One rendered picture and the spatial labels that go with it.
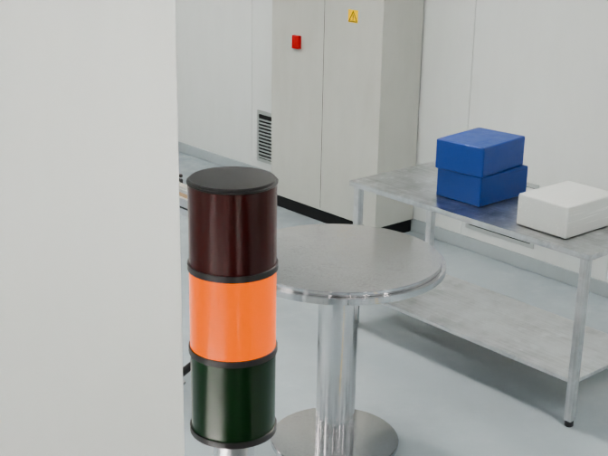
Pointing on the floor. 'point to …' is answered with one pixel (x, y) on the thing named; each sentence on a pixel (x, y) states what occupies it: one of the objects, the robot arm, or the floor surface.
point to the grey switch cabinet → (344, 104)
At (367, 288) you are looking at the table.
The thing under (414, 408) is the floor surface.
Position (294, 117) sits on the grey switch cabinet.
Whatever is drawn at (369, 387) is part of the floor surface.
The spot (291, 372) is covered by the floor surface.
